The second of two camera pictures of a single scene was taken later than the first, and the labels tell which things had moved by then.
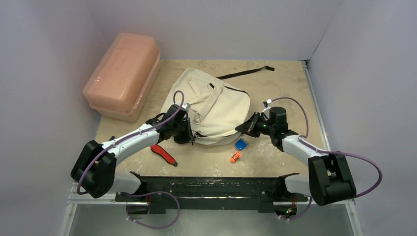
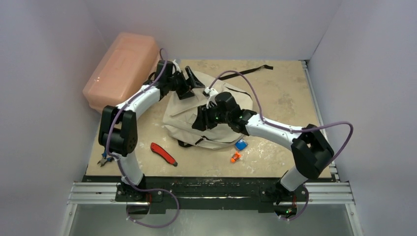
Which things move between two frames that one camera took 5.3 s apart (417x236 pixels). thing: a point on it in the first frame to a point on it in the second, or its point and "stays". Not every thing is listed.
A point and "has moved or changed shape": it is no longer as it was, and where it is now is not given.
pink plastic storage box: x=117 y=87 stays
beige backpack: x=215 y=107 has moved or changed shape
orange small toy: x=236 y=156 stays
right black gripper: x=253 y=123 to x=202 y=118
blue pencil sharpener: x=240 y=144 stays
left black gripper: x=187 y=136 to x=185 y=92
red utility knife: x=157 y=149 stays
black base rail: x=258 y=193 stays
